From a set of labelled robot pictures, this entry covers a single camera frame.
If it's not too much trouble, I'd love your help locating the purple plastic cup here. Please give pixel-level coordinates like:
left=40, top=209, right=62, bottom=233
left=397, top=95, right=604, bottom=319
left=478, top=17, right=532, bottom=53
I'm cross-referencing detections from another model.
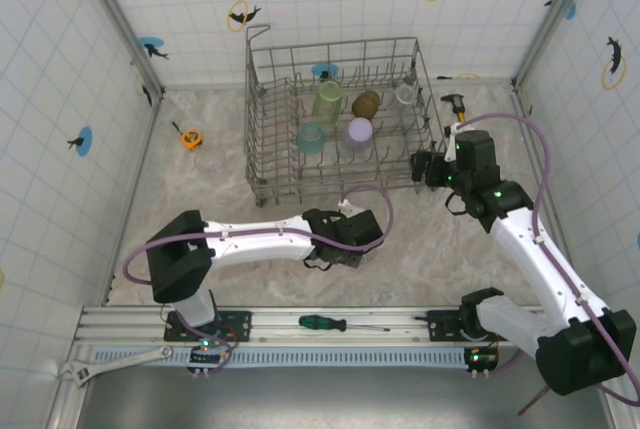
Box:
left=344, top=117, right=374, bottom=150

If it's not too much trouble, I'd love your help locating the amber plastic cup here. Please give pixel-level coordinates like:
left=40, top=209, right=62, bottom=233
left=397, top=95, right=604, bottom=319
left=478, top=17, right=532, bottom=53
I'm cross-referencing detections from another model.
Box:
left=351, top=90, right=381, bottom=120

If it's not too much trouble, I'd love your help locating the teal textured plastic cup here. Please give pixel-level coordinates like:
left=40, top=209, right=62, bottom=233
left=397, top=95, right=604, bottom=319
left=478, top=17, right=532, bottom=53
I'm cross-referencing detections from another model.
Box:
left=296, top=120, right=327, bottom=156

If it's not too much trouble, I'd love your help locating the tall green plastic cup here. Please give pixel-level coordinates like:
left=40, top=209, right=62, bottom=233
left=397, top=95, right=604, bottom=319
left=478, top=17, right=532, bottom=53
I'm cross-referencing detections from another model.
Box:
left=312, top=79, right=344, bottom=125

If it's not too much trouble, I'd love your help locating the yellow black caliper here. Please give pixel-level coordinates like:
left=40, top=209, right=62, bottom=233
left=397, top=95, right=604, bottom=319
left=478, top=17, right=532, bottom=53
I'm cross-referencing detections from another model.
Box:
left=440, top=93, right=469, bottom=125

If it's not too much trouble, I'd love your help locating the green black screwdriver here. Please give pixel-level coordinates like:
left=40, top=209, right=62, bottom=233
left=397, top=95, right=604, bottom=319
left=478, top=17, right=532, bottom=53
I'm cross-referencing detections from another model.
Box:
left=298, top=314, right=392, bottom=334

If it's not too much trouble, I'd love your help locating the grey metal panel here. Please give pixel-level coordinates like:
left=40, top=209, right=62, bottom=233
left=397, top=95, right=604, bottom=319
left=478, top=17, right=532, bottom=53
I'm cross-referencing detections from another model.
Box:
left=74, top=367, right=616, bottom=429

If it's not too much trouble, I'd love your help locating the black controller board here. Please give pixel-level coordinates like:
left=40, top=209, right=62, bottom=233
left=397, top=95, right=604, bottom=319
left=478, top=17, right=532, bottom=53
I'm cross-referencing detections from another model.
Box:
left=463, top=346, right=500, bottom=379
left=187, top=333, right=237, bottom=378

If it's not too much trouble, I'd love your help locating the orange tape measure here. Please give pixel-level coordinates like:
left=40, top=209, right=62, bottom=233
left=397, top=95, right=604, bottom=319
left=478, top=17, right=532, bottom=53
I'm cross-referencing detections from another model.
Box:
left=172, top=121, right=206, bottom=151

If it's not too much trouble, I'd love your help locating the yellow black screwdriver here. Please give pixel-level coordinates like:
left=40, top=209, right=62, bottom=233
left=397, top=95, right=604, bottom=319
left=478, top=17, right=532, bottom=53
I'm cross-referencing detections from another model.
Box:
left=517, top=384, right=551, bottom=417

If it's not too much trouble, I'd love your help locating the silver adjustable wrench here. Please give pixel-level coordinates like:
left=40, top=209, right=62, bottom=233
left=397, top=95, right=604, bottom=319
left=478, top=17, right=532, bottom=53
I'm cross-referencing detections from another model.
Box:
left=56, top=344, right=174, bottom=390

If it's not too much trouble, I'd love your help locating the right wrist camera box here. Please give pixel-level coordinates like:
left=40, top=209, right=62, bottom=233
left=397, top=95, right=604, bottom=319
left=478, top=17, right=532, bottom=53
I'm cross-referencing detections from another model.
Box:
left=443, top=121, right=464, bottom=161

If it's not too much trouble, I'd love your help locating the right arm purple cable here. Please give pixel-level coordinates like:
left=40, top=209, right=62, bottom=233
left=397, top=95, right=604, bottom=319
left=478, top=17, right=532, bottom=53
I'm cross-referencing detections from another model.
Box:
left=452, top=112, right=640, bottom=406

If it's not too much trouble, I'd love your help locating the grey wire dish rack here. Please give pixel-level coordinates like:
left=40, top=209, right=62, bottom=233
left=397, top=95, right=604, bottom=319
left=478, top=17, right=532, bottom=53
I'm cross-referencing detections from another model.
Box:
left=243, top=23, right=450, bottom=209

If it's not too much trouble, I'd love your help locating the aluminium side rail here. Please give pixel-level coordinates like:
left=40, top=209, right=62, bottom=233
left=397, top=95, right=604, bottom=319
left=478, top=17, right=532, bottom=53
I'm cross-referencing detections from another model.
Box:
left=102, top=91, right=166, bottom=306
left=512, top=81, right=587, bottom=306

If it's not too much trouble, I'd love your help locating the aluminium mounting rail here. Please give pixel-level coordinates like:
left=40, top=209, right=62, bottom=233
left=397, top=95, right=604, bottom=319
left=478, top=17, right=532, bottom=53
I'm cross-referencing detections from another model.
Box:
left=72, top=304, right=624, bottom=348

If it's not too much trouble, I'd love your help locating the white slotted cable duct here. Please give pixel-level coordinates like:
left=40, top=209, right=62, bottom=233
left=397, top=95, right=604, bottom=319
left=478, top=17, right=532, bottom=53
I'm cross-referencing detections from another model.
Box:
left=92, top=346, right=474, bottom=369

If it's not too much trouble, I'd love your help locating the aluminium frame post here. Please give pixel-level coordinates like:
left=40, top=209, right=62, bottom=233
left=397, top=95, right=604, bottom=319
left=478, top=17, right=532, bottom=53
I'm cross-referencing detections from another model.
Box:
left=69, top=0, right=166, bottom=100
left=512, top=0, right=601, bottom=90

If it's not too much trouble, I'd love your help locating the dolphin sticker yellow ring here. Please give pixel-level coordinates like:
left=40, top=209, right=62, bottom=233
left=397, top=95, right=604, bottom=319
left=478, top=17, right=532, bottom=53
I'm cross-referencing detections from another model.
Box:
left=227, top=0, right=263, bottom=32

